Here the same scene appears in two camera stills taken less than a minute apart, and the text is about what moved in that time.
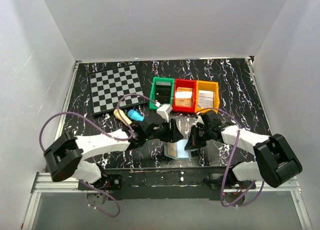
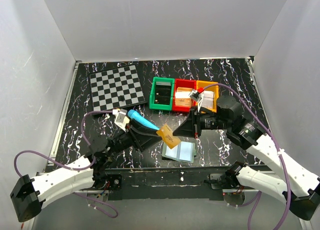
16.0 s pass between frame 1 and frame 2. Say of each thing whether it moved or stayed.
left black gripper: moved
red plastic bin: stayed
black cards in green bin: stayed
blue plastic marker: stayed
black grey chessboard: stayed
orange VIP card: moved
